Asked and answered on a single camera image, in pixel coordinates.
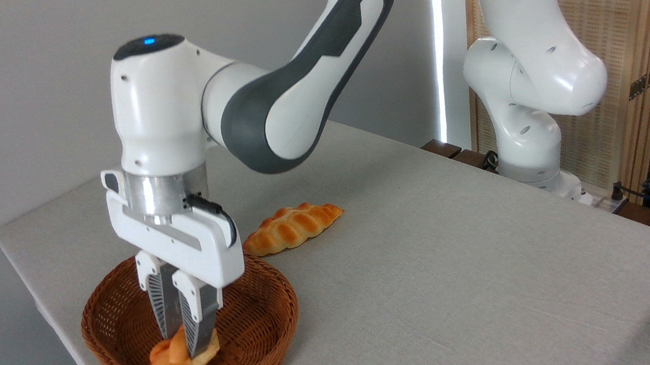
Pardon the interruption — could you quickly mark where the round knotted bread roll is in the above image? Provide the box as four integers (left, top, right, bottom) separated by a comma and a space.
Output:
140, 320, 223, 365

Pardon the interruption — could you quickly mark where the long braided bread loaf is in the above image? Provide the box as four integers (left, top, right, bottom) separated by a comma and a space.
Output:
237, 199, 348, 259

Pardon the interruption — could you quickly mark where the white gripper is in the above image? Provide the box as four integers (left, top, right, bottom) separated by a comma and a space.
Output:
100, 157, 254, 365

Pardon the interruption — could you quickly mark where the dark metal screen hinge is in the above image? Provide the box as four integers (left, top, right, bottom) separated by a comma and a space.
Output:
625, 61, 650, 102

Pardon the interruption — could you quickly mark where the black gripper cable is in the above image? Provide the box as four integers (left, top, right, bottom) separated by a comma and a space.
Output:
182, 189, 240, 252

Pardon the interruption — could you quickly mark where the brown wicker basket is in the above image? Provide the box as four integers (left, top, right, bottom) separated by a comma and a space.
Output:
74, 239, 305, 365

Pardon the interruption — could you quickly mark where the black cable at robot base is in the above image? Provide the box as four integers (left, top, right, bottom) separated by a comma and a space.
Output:
480, 149, 501, 175

